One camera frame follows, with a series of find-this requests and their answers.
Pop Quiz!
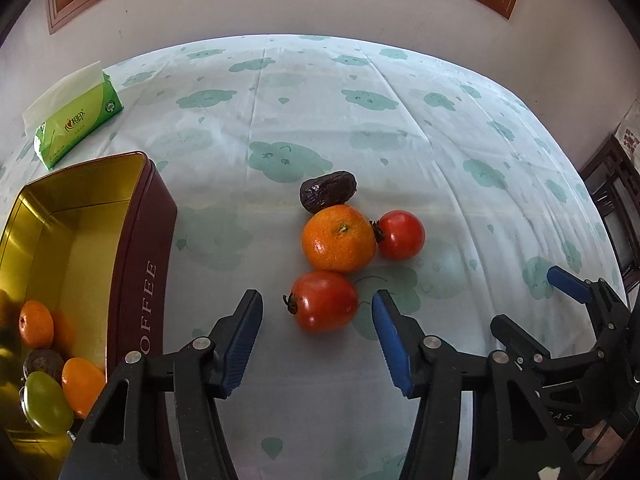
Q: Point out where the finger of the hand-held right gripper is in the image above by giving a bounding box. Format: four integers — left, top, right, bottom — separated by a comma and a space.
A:
546, 266, 632, 346
490, 313, 553, 363

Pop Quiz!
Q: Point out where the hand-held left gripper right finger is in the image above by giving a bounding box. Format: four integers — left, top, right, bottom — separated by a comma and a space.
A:
371, 289, 583, 480

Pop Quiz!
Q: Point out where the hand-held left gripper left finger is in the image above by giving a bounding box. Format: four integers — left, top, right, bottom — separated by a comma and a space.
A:
59, 288, 264, 480

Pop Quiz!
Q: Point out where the red tomato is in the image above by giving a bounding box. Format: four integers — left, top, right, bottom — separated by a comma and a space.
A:
282, 270, 360, 335
370, 210, 426, 261

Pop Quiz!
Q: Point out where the large orange mandarin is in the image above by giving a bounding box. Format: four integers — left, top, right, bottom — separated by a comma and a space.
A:
301, 204, 377, 275

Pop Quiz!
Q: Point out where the dark dried date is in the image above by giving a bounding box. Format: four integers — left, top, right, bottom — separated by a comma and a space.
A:
299, 170, 358, 214

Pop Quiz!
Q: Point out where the gold and red tin box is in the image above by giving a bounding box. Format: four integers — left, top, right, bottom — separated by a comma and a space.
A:
0, 151, 180, 480

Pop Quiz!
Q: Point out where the dark passion fruit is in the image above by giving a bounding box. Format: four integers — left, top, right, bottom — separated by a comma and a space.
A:
22, 348, 65, 378

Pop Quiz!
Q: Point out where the green tomato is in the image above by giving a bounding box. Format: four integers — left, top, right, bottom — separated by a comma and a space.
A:
20, 371, 75, 436

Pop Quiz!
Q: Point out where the person's right hand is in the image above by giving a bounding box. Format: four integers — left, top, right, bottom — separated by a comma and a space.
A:
582, 422, 628, 467

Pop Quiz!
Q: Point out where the dark wooden cabinet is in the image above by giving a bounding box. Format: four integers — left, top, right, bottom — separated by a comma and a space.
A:
579, 135, 640, 306

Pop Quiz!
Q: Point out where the green tissue pack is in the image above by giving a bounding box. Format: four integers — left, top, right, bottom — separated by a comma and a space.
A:
22, 61, 124, 171

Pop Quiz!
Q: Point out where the wall calendar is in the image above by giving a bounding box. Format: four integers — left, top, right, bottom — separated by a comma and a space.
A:
614, 100, 640, 166

